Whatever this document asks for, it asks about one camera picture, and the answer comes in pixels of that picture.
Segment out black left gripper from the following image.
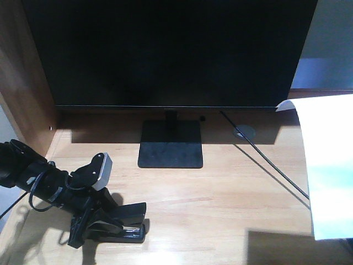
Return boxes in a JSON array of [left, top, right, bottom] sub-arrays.
[[57, 188, 123, 247]]

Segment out black stapler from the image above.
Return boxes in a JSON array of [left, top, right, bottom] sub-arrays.
[[87, 202, 147, 243]]

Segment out white paper sheets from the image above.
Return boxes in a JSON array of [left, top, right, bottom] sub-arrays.
[[277, 94, 352, 240]]

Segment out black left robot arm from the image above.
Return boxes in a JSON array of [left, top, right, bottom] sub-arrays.
[[1, 140, 118, 248]]

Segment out wooden shelf unit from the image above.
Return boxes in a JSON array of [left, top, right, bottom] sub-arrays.
[[1, 1, 58, 156]]

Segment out black computer monitor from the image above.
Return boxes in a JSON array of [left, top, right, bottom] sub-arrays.
[[22, 1, 317, 168]]

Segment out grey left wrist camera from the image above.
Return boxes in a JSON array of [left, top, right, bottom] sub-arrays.
[[71, 152, 113, 191]]

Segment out black monitor cable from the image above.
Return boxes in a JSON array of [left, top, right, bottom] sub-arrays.
[[219, 110, 310, 199]]

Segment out grey desk cable grommet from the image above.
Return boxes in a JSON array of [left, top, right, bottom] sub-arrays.
[[233, 125, 256, 140]]

